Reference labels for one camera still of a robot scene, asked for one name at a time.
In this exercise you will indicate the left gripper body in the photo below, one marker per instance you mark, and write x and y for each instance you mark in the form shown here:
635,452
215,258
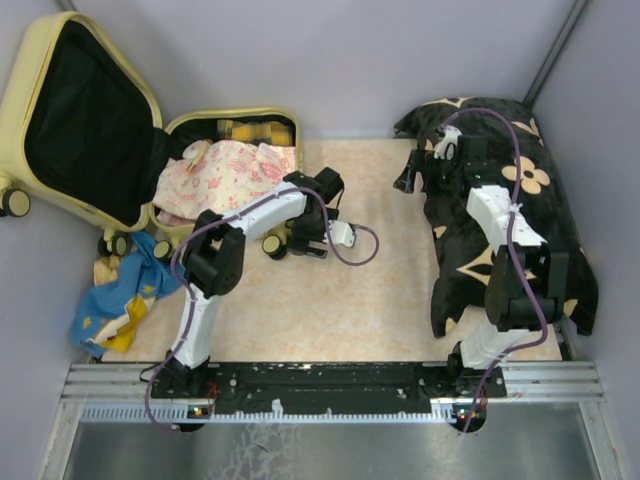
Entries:
307,227

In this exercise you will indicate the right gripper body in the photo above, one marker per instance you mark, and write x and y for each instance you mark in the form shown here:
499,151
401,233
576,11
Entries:
438,174

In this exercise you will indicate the pink printed cream cloth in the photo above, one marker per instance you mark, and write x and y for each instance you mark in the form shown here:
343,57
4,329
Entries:
231,174

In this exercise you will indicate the yellow plaid shirt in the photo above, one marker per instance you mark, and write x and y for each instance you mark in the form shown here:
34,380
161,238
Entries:
272,132

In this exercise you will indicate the white oval brush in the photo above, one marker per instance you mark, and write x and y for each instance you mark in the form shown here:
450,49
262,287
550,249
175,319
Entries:
194,149

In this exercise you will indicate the pale yellow suitcase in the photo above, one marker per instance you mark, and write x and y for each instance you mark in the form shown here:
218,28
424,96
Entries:
82,130

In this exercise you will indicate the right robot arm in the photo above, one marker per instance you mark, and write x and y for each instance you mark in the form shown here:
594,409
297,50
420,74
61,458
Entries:
527,285

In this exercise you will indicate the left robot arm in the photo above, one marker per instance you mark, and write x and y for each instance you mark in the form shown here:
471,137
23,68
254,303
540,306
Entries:
295,215

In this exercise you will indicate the black floral blanket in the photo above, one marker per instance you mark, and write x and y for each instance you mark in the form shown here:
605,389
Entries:
463,255

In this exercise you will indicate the blue patterned cloth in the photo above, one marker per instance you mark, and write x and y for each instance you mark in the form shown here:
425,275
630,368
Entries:
108,315

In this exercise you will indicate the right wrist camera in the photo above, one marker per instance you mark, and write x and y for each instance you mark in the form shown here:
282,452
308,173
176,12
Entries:
446,148

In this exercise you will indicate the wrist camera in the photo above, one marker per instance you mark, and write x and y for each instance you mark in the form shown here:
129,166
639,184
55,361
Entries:
341,233
446,148

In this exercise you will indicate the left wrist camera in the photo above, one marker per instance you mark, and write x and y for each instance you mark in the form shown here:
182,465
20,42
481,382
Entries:
341,233

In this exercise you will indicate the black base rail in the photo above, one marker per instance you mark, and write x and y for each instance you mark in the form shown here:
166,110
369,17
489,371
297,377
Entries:
317,388

